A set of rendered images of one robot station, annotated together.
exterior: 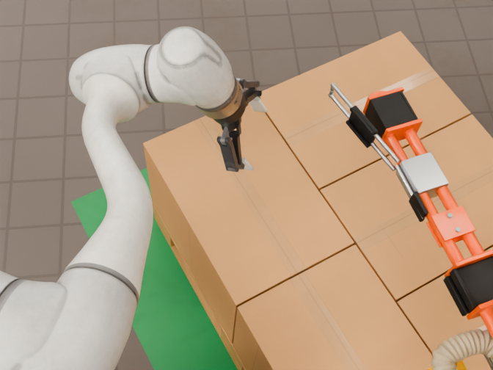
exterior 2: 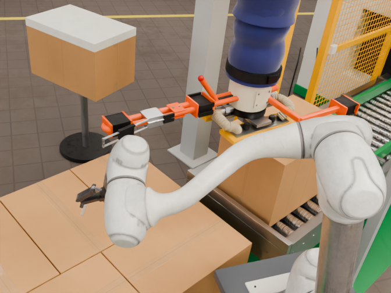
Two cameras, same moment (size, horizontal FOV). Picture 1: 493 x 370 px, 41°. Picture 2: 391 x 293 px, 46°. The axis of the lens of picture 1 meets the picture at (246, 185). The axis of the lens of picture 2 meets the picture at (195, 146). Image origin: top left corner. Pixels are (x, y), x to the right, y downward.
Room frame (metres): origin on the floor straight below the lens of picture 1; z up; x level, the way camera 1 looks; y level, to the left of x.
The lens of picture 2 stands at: (0.76, 1.12, 2.16)
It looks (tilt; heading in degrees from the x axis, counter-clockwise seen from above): 35 degrees down; 257
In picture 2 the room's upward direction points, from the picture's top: 7 degrees clockwise
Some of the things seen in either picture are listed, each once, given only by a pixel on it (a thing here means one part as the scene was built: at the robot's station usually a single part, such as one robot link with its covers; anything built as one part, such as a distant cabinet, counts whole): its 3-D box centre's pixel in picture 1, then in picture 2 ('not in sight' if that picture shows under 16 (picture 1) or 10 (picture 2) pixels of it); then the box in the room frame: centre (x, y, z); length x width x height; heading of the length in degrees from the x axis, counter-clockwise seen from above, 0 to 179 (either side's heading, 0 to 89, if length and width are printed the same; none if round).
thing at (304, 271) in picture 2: not in sight; (314, 279); (0.07, 0.18, 0.93); 0.18 x 0.16 x 0.22; 81
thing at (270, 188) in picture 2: not in sight; (281, 156); (-0.15, -0.76, 0.75); 0.60 x 0.40 x 0.40; 35
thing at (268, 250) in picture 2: not in sight; (231, 222); (0.13, -0.55, 0.48); 0.70 x 0.03 x 0.15; 125
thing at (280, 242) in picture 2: not in sight; (235, 207); (0.13, -0.55, 0.58); 0.70 x 0.03 x 0.06; 125
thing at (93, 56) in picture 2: not in sight; (82, 50); (0.94, -1.89, 0.82); 0.60 x 0.40 x 0.40; 139
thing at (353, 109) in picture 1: (375, 150); (140, 129); (0.65, -0.23, 1.27); 0.31 x 0.03 x 0.05; 38
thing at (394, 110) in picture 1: (392, 116); (117, 124); (0.73, -0.26, 1.27); 0.08 x 0.07 x 0.05; 25
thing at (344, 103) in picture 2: not in sight; (344, 106); (-0.19, -0.41, 1.27); 0.09 x 0.08 x 0.05; 115
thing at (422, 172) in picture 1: (421, 178); (151, 117); (0.61, -0.31, 1.27); 0.07 x 0.07 x 0.04; 25
